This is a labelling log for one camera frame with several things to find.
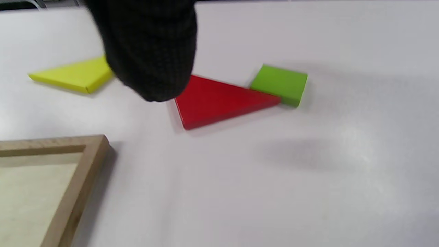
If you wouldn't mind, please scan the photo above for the person's right hand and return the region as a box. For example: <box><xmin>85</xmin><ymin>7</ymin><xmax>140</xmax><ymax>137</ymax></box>
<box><xmin>86</xmin><ymin>0</ymin><xmax>198</xmax><ymax>102</ymax></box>

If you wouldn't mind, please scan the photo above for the yellow triangle tangram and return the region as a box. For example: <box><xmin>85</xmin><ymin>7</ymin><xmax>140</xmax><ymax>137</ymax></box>
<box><xmin>28</xmin><ymin>56</ymin><xmax>114</xmax><ymax>94</ymax></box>

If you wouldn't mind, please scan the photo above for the red triangle tangram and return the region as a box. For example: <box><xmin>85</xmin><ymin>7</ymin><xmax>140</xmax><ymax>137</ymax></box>
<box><xmin>174</xmin><ymin>75</ymin><xmax>282</xmax><ymax>130</ymax></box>

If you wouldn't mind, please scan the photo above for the green square tangram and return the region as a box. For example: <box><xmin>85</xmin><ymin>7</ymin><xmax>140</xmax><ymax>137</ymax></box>
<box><xmin>249</xmin><ymin>64</ymin><xmax>308</xmax><ymax>107</ymax></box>

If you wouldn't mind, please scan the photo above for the wooden square tangram tray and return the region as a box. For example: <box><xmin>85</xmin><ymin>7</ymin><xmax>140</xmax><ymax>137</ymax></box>
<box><xmin>0</xmin><ymin>135</ymin><xmax>111</xmax><ymax>247</ymax></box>

